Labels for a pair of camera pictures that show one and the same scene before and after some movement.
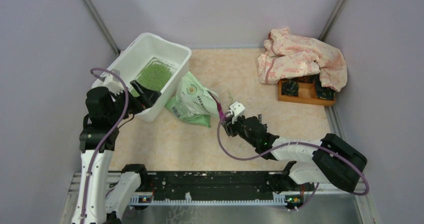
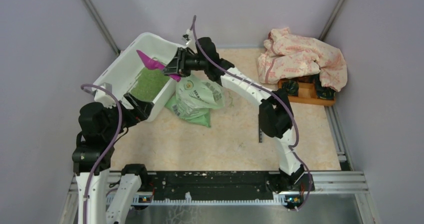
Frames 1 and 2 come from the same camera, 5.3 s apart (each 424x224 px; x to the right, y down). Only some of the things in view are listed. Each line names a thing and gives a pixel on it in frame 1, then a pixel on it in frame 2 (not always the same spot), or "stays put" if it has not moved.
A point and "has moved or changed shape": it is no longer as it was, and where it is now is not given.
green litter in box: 154,77 stays put
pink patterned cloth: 286,55 stays put
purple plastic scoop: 219,108 to 152,64
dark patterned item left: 290,88 stays put
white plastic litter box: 159,64 stays put
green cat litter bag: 193,103 has moved or changed shape
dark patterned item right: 323,93 stays put
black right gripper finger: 227,127 to 177,65
